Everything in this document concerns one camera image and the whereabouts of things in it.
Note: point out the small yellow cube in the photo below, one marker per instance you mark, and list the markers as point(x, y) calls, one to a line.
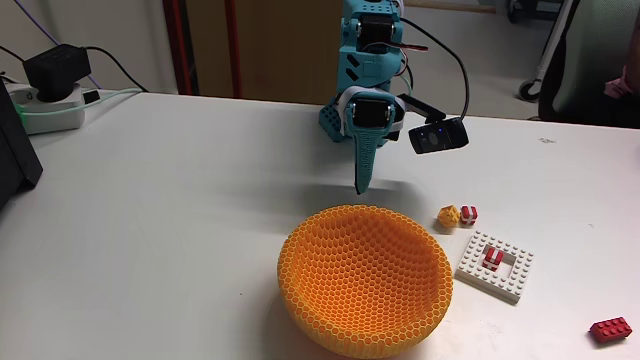
point(448, 216)

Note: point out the small red white cube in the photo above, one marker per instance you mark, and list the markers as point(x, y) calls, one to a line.
point(468, 215)
point(493, 258)

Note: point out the orange honeycomb bowl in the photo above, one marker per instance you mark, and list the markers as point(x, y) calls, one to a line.
point(365, 270)

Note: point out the wooden panel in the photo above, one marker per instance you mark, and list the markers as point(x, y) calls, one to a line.
point(290, 50)

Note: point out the white stand with caster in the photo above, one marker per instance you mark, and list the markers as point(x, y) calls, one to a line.
point(559, 30)

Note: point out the office chair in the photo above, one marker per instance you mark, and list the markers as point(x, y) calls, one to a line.
point(590, 60)

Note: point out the red toy brick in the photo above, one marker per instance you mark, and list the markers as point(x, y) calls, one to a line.
point(610, 330)

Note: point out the black power adapter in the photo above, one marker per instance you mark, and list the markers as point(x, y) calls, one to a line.
point(55, 70)

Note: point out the white power strip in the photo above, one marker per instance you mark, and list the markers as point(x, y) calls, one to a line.
point(50, 117)

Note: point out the black oval camera box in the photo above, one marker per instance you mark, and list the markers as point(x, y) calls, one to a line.
point(440, 137)

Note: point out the red vertical post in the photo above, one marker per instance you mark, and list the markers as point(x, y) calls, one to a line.
point(175, 45)
point(233, 45)

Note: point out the white brick frame plate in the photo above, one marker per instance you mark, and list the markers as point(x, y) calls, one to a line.
point(520, 272)

